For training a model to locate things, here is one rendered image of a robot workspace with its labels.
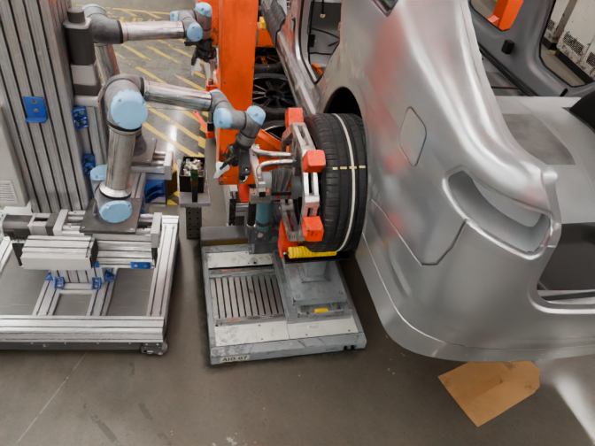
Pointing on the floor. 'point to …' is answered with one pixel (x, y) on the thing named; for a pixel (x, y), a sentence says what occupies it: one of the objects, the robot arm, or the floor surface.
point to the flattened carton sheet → (490, 387)
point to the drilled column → (193, 221)
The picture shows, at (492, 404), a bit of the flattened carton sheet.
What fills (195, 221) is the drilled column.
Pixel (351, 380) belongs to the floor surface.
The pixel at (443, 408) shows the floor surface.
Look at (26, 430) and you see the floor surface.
